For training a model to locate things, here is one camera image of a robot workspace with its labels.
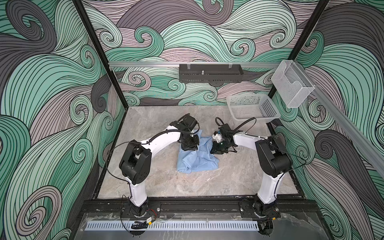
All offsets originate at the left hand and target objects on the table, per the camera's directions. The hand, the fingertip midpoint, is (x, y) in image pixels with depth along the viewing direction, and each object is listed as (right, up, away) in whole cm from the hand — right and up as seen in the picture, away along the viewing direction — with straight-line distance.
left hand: (199, 147), depth 85 cm
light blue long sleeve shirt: (+1, -8, +5) cm, 10 cm away
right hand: (+9, -5, +10) cm, 14 cm away
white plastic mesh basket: (+54, +26, +33) cm, 68 cm away
